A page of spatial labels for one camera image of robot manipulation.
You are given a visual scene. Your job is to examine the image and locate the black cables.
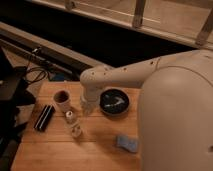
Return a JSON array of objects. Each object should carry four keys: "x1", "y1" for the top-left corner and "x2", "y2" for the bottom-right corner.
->
[{"x1": 23, "y1": 46, "x2": 64, "y2": 85}]

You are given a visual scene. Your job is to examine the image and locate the dark equipment on left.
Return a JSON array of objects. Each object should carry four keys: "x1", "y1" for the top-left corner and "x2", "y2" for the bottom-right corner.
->
[{"x1": 0, "y1": 47, "x2": 35, "y2": 157}]

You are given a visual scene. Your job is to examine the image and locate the metal rail beam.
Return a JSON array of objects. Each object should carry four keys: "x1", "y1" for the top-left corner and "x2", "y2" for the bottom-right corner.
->
[{"x1": 0, "y1": 22, "x2": 110, "y2": 72}]

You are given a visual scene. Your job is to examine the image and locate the white paper cup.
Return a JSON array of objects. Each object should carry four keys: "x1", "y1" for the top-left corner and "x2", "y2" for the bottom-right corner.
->
[{"x1": 53, "y1": 90, "x2": 71, "y2": 113}]

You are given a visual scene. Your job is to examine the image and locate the black bowl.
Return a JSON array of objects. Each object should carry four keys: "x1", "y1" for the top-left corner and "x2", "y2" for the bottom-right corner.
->
[{"x1": 99, "y1": 89, "x2": 129, "y2": 116}]

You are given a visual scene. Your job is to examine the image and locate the blue sponge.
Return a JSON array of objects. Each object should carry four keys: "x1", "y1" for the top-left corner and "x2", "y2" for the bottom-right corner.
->
[{"x1": 116, "y1": 135, "x2": 138, "y2": 153}]

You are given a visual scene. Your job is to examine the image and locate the black rectangular box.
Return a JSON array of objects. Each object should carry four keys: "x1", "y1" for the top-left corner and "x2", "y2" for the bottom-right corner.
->
[{"x1": 34, "y1": 105, "x2": 55, "y2": 132}]

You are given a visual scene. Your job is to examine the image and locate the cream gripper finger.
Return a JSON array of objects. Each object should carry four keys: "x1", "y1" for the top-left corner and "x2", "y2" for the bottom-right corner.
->
[
  {"x1": 88, "y1": 103, "x2": 95, "y2": 114},
  {"x1": 81, "y1": 100, "x2": 87, "y2": 113}
]

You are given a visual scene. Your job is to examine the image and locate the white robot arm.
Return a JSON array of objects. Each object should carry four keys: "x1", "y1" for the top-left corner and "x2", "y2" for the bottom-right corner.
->
[{"x1": 80, "y1": 50, "x2": 213, "y2": 171}]

